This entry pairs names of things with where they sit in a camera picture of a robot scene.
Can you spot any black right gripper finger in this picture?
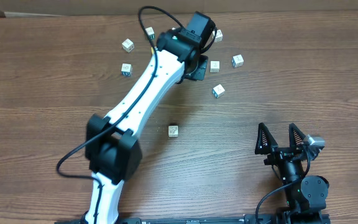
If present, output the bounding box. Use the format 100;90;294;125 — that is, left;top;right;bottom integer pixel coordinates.
254;123;278;155
288;123;306;147

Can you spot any cream turtle wooden block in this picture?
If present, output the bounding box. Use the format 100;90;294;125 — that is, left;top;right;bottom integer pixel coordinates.
210;61;220;73

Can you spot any cream block red letter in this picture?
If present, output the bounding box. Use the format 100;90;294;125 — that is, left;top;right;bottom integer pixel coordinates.
121;63;133;77

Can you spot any green R wooden block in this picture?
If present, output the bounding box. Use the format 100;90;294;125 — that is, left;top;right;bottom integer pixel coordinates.
168;125;178;138

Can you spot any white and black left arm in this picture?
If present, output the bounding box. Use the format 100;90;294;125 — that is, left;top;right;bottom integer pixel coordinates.
83;28;213;223

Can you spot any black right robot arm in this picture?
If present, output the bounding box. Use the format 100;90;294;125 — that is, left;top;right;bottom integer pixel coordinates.
255;123;331;224

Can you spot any green H wooden block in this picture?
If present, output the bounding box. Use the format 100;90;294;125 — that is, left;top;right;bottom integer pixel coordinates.
145;27;155;40

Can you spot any cream block with drawing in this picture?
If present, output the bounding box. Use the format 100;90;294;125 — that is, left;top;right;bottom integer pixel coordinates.
211;29;223;42

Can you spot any small cream block far left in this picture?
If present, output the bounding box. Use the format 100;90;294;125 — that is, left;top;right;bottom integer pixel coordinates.
122;39;134;53

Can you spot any cream umbrella block far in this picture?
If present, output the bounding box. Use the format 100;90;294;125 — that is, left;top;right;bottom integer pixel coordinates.
231;54;244;68

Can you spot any cream umbrella block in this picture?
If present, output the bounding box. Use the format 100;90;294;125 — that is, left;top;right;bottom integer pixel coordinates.
212;84;225;98
231;54;244;68

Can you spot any cream umbrella block near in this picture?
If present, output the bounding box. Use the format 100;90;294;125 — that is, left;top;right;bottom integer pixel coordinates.
212;84;225;98

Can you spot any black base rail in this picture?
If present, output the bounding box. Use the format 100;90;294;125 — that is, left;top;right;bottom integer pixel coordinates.
55;214;331;224

